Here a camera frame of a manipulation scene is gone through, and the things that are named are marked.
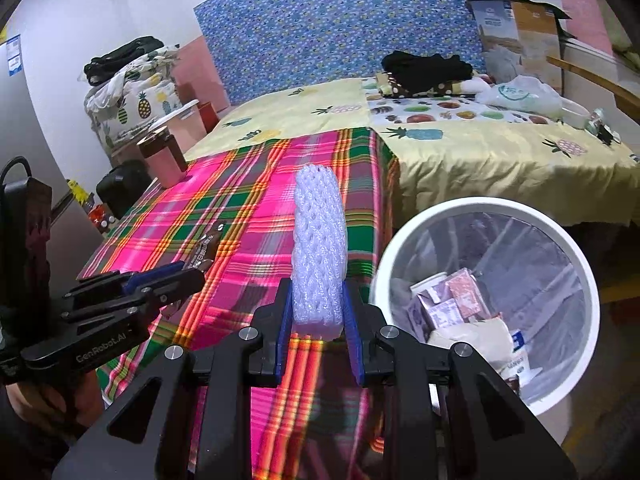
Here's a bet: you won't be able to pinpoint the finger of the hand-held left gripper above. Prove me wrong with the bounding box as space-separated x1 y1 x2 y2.
62 261 187 306
60 270 207 333

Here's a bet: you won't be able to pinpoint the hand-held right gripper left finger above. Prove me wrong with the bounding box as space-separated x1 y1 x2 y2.
52 277 296 480

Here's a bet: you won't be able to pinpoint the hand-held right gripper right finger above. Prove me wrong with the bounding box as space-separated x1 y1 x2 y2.
341 280 576 480

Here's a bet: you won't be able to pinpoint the brown snack wrapper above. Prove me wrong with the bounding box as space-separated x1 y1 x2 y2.
187 220 228 276

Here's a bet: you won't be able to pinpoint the purple milk carton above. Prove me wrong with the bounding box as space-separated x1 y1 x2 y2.
407 280 463 343

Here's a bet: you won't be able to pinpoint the white foam net sleeve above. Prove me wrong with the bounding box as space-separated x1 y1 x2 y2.
291 164 347 346

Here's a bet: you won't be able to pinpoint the white paper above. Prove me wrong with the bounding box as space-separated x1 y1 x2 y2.
427 317 516 366

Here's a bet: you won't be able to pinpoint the pink brown carton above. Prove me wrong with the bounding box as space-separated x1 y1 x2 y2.
447 267 488 321

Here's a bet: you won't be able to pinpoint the white round waste bin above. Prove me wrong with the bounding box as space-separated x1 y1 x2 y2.
367 197 602 453

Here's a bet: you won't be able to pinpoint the blue white carton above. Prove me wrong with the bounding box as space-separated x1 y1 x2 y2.
500 327 543 391

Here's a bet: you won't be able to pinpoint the person's left hand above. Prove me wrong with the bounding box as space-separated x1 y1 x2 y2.
7 372 103 443

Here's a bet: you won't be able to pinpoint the red white package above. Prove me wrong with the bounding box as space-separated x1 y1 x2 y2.
85 200 116 236

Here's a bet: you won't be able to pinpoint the black bag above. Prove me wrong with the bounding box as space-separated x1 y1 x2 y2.
96 160 153 218

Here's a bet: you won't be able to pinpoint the pink plaid tablecloth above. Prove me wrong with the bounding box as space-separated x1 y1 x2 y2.
80 127 401 480

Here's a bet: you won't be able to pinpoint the grey refrigerator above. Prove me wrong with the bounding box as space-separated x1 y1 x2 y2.
0 0 108 281

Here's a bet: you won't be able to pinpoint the pink storage bin white lid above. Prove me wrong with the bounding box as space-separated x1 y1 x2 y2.
150 99 208 161

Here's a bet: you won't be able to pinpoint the pineapple print quilt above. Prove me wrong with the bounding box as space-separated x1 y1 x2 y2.
84 45 181 156

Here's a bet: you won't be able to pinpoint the clear plastic bin liner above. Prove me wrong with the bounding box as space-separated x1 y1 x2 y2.
385 212 586 401

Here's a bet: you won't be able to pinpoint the black folded garment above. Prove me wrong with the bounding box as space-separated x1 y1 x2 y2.
83 36 166 86

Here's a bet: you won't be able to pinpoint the yellow pineapple bed sheet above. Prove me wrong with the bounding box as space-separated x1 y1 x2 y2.
182 77 640 228

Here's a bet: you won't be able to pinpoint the white fruit print cloth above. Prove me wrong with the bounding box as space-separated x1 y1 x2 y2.
362 77 568 128

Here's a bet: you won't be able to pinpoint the brown polka dot cloth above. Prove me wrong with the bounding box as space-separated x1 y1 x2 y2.
376 72 481 100

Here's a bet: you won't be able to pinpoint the black clothes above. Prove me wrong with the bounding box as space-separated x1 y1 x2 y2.
381 50 473 92

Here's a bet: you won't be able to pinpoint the white plastic bag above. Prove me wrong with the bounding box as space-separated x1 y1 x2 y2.
475 75 563 118

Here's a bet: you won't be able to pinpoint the blue floral mattress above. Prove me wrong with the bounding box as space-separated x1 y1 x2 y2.
194 0 511 106

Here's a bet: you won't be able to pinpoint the wooden chair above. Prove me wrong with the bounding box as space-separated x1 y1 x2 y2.
546 55 640 123

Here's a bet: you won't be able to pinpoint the cardboard box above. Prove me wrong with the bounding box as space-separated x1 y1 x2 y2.
460 0 573 96

